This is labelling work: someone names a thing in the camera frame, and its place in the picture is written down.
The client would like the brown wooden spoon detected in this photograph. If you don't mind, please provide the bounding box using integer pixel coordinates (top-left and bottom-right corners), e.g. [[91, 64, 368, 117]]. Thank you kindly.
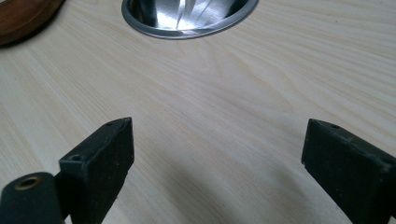
[[0, 0, 66, 48]]

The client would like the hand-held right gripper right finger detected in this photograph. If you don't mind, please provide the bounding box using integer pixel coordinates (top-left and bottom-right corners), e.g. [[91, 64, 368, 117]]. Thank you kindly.
[[301, 118, 396, 224]]

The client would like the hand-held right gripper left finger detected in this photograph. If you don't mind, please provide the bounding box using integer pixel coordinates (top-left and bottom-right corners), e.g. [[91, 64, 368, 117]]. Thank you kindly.
[[58, 117, 135, 224]]

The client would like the steel utensil rack stand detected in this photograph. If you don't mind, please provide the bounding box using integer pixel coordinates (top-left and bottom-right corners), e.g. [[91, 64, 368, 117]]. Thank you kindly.
[[120, 0, 260, 40]]

